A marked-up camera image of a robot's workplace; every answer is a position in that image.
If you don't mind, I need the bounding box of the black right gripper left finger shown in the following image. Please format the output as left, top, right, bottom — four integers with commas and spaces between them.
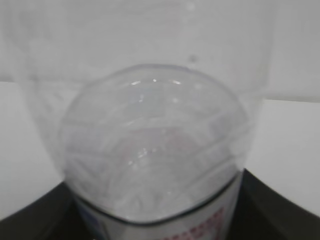
0, 183, 87, 240

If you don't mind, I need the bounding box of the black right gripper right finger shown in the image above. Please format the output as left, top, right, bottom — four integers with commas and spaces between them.
226, 170, 320, 240

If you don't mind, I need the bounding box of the clear plastic water bottle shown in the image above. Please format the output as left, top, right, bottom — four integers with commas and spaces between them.
0, 0, 276, 240

